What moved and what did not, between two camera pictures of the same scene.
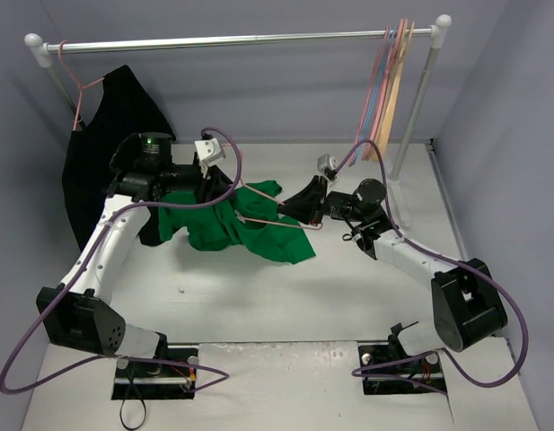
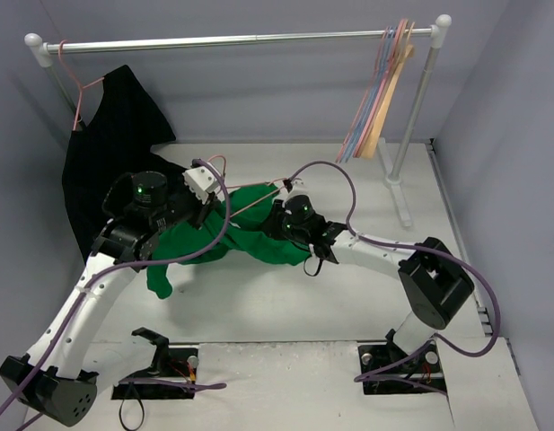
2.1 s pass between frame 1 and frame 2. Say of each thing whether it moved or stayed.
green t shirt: moved
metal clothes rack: stayed
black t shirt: stayed
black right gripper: moved
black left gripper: moved
